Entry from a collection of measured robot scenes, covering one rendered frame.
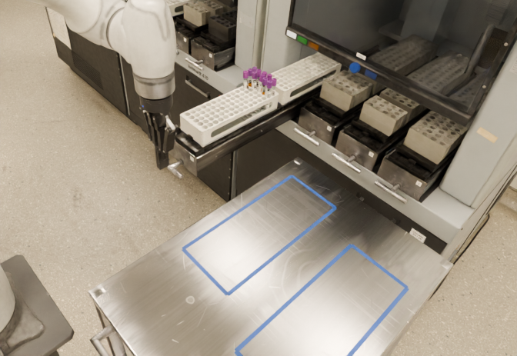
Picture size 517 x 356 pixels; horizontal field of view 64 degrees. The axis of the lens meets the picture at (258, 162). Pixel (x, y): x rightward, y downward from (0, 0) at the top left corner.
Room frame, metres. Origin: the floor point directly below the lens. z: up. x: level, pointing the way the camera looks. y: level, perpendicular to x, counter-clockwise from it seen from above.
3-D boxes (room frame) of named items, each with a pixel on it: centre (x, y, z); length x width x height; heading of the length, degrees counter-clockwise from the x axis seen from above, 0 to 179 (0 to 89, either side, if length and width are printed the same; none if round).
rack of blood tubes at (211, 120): (0.99, 0.09, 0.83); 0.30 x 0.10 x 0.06; 139
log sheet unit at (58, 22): (2.29, 1.28, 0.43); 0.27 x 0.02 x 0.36; 49
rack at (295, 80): (1.23, -0.11, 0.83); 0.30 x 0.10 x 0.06; 139
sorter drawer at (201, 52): (1.66, 0.05, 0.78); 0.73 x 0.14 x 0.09; 139
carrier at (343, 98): (1.12, -0.22, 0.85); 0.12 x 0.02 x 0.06; 50
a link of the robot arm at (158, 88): (0.80, 0.25, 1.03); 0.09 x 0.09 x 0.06
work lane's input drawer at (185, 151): (1.09, 0.00, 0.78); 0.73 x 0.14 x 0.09; 139
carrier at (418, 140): (0.92, -0.45, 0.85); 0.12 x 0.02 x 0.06; 48
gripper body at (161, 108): (0.80, 0.25, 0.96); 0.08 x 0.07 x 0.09; 49
